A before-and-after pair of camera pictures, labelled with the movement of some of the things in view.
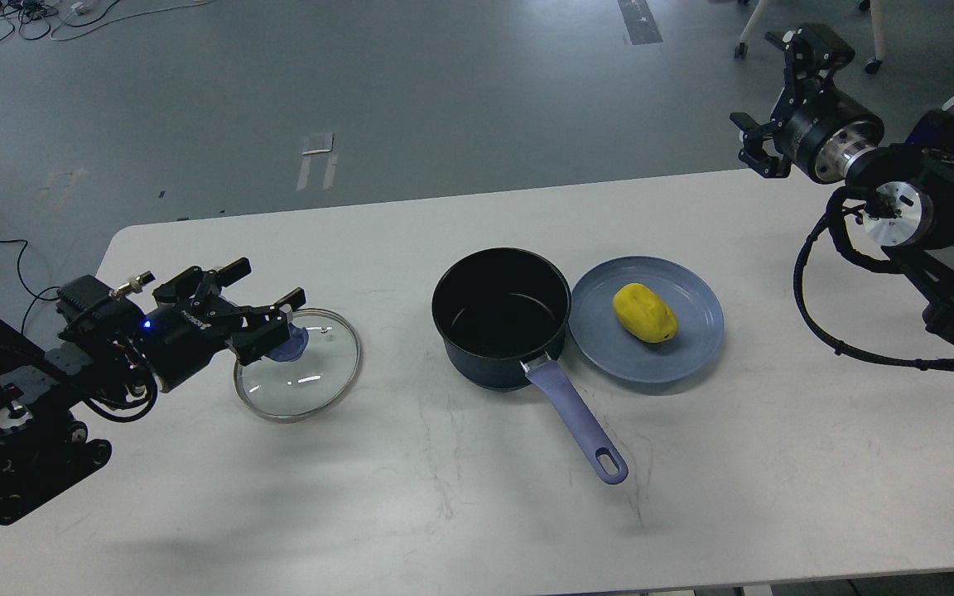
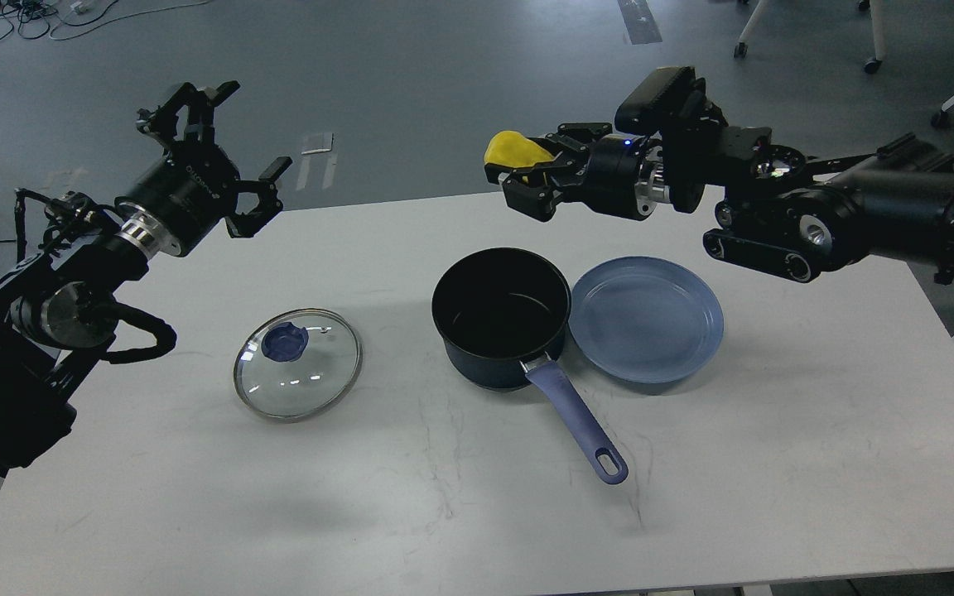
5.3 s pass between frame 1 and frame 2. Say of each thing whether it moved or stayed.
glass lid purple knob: moved
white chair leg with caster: stayed
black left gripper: moved
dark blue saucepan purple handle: stayed
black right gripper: moved
